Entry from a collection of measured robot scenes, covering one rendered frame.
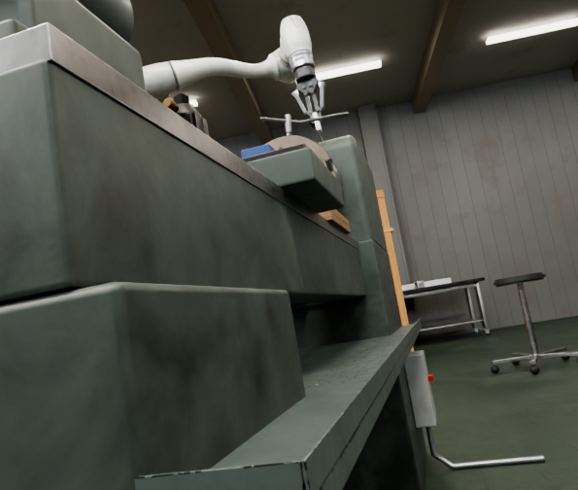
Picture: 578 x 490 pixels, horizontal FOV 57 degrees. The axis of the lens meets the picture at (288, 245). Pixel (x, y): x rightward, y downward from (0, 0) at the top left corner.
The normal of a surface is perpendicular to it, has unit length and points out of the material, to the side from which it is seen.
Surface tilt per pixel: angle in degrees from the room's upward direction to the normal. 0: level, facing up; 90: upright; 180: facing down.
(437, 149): 90
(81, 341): 90
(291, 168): 90
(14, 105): 90
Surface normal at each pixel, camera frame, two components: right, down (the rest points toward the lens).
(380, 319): -0.27, -0.10
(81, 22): 0.95, -0.19
